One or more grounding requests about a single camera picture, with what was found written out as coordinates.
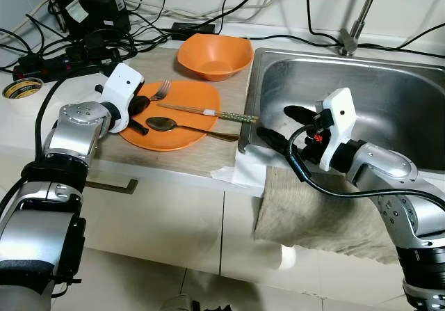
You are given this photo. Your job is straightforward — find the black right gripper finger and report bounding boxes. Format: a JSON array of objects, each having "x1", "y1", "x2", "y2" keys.
[
  {"x1": 284, "y1": 105, "x2": 318, "y2": 124},
  {"x1": 259, "y1": 127, "x2": 291, "y2": 153}
]

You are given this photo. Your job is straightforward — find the silver metal fork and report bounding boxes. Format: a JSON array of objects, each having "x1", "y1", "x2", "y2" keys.
[{"x1": 143, "y1": 80, "x2": 172, "y2": 103}]

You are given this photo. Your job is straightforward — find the orange plastic plate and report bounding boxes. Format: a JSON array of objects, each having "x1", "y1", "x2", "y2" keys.
[{"x1": 118, "y1": 80, "x2": 222, "y2": 152}]

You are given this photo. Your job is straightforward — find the wooden chopstick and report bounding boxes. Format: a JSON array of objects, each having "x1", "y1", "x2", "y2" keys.
[
  {"x1": 159, "y1": 104, "x2": 259, "y2": 123},
  {"x1": 157, "y1": 102, "x2": 259, "y2": 121}
]

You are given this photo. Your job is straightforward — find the orange plastic bowl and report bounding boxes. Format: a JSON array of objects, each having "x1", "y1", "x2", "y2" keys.
[{"x1": 177, "y1": 34, "x2": 254, "y2": 82}]

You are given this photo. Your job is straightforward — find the white paper sheet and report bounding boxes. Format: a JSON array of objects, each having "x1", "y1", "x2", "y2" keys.
[{"x1": 211, "y1": 147, "x2": 268, "y2": 188}]

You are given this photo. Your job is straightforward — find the beige woven place mat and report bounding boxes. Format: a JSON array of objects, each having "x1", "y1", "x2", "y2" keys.
[{"x1": 90, "y1": 47, "x2": 254, "y2": 180}]

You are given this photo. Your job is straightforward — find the stainless steel sink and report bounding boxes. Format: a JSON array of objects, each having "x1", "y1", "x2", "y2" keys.
[{"x1": 238, "y1": 47, "x2": 445, "y2": 176}]

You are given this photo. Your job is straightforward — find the beige linen towel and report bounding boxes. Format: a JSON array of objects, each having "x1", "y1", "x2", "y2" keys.
[{"x1": 252, "y1": 165, "x2": 418, "y2": 264}]

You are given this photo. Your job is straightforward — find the chrome sink faucet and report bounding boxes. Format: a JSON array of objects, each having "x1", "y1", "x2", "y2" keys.
[{"x1": 339, "y1": 0, "x2": 383, "y2": 56}]

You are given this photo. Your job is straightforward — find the flat black power adapter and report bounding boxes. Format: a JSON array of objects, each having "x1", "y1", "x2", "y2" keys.
[{"x1": 170, "y1": 21, "x2": 220, "y2": 35}]

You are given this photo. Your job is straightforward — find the black battery charger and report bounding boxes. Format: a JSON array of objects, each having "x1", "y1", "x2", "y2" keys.
[{"x1": 52, "y1": 0, "x2": 131, "y2": 47}]

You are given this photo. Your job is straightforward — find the plain cream cabinet door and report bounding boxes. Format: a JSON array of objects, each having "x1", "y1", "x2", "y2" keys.
[{"x1": 221, "y1": 186, "x2": 418, "y2": 287}]

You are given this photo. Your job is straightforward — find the white tape roll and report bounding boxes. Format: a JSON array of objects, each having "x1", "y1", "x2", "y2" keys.
[{"x1": 2, "y1": 77, "x2": 45, "y2": 102}]

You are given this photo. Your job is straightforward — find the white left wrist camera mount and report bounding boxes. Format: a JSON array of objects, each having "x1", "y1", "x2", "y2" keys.
[{"x1": 99, "y1": 63, "x2": 145, "y2": 134}]

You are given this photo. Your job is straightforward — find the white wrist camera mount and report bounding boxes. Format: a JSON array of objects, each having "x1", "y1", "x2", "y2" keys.
[
  {"x1": 316, "y1": 88, "x2": 357, "y2": 170},
  {"x1": 99, "y1": 63, "x2": 145, "y2": 134}
]

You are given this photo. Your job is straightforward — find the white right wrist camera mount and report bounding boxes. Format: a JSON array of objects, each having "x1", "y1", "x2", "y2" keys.
[{"x1": 316, "y1": 88, "x2": 357, "y2": 170}]

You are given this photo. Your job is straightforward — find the brushed metal cabinet handle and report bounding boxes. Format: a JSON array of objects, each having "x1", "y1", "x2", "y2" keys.
[{"x1": 83, "y1": 179, "x2": 138, "y2": 195}]

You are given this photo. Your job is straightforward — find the cream cabinet door with handle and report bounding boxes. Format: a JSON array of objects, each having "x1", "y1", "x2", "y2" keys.
[{"x1": 0, "y1": 165, "x2": 227, "y2": 270}]

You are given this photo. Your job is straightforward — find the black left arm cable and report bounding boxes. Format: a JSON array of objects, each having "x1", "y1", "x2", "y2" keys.
[{"x1": 33, "y1": 71, "x2": 105, "y2": 166}]

